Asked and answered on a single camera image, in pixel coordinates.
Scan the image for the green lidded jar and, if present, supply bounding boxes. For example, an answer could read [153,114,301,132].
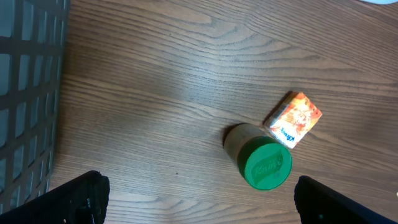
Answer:
[223,123,293,191]

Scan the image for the dark grey mesh basket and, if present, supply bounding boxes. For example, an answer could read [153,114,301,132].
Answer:
[1,0,70,213]

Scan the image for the white barcode scanner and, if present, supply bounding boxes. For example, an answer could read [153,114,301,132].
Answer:
[361,0,398,5]

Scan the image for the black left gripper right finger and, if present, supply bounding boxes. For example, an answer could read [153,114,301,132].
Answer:
[294,175,397,224]

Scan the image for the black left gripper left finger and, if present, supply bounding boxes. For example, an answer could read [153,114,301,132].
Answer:
[1,170,110,224]

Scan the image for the orange tissue pack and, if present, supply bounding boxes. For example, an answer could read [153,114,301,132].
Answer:
[264,91,323,149]

